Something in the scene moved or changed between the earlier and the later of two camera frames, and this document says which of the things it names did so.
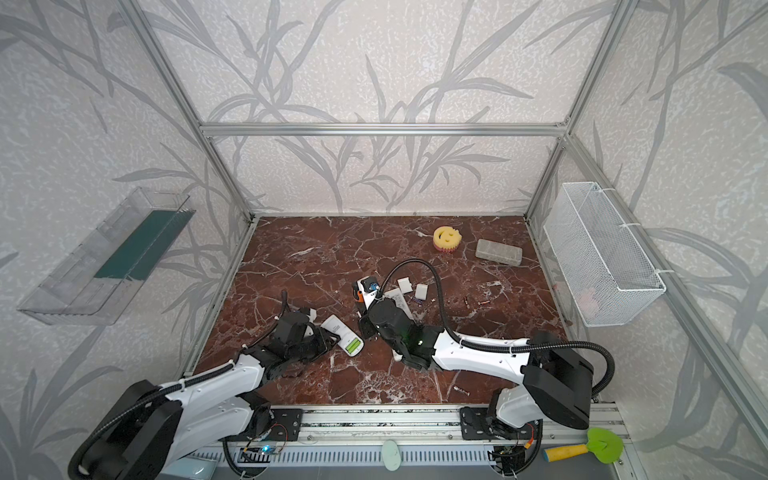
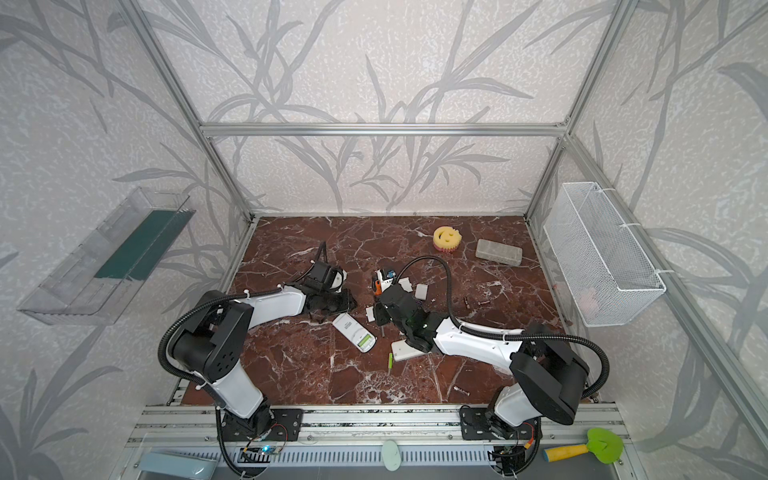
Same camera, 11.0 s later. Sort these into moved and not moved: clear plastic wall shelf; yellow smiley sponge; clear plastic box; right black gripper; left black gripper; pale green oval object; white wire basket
Moved: left black gripper; right black gripper
Not moved: yellow smiley sponge; clear plastic wall shelf; white wire basket; pale green oval object; clear plastic box
